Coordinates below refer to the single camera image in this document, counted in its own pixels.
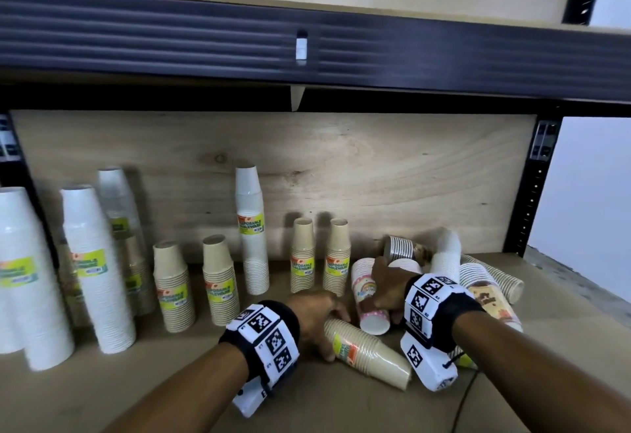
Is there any brown printed cup stack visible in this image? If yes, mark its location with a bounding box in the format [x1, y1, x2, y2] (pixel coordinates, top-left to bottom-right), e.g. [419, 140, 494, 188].
[459, 263, 524, 333]

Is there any black metal shelf beam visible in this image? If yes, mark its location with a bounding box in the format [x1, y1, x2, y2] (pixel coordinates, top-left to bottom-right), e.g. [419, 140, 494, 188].
[0, 0, 631, 103]

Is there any long striped cup stack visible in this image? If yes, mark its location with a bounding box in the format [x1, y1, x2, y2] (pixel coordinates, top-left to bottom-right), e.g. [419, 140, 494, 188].
[460, 254, 525, 305]

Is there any silver shelf bracket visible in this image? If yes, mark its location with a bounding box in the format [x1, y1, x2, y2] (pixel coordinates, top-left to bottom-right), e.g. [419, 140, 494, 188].
[529, 121, 561, 162]
[0, 114, 21, 163]

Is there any large white cup stack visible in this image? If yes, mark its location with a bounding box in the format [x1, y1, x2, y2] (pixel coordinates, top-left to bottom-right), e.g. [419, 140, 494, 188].
[0, 290, 26, 355]
[60, 185, 137, 355]
[0, 186, 75, 372]

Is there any wooden back panel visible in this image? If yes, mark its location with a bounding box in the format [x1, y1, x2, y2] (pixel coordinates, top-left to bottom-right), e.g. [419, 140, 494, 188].
[10, 109, 537, 265]

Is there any person's right forearm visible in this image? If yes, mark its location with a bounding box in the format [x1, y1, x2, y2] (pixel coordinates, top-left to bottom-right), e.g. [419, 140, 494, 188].
[451, 311, 631, 433]

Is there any tall narrow white cup stack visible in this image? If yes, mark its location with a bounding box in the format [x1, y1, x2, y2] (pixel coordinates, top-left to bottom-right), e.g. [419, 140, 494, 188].
[235, 166, 271, 297]

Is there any person's right hand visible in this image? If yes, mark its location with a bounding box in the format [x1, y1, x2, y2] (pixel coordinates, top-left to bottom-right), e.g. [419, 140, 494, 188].
[361, 256, 421, 325]

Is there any pink printed paper cup stack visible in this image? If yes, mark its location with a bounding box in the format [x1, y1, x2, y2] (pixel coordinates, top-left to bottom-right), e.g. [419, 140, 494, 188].
[351, 257, 391, 336]

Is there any brown cup stack in wrap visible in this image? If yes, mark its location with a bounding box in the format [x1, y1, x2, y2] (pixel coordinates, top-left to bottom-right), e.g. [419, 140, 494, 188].
[121, 235, 159, 316]
[55, 239, 92, 328]

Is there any person's left hand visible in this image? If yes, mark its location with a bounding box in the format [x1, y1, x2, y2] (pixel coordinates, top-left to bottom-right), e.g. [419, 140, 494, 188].
[283, 291, 352, 363]

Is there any small white cup stack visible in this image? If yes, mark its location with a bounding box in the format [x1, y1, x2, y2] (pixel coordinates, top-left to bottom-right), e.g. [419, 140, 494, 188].
[430, 228, 462, 284]
[388, 258, 424, 277]

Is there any tan paper cup stack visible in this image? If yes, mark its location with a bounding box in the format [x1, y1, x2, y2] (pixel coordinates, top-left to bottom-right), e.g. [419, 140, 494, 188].
[323, 318, 413, 392]

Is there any clear plastic cup stack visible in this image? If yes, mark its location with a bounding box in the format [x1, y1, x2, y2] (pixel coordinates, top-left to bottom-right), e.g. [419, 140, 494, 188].
[96, 167, 145, 261]

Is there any cup pack with yellow label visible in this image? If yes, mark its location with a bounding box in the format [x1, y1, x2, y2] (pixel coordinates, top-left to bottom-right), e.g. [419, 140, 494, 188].
[448, 345, 479, 371]

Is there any wide tan cup stack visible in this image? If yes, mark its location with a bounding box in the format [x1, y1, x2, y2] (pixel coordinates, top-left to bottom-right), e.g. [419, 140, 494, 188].
[202, 234, 241, 327]
[152, 240, 196, 334]

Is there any black wristband with marker tags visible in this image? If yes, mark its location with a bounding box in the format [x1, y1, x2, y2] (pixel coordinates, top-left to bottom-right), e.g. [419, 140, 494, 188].
[219, 300, 302, 419]
[400, 273, 487, 393]

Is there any short striped cup stack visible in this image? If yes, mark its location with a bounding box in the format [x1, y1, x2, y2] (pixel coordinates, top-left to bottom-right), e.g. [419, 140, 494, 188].
[383, 235, 419, 262]

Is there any narrow tan cup stack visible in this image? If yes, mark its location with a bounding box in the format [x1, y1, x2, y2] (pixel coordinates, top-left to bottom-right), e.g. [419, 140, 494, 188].
[323, 218, 352, 297]
[290, 217, 316, 294]

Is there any black cable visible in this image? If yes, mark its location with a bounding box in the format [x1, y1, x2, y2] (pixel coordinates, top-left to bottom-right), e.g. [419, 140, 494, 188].
[450, 371, 480, 433]

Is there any person's left forearm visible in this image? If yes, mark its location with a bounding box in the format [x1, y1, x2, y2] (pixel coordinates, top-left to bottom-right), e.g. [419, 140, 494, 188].
[103, 343, 250, 433]

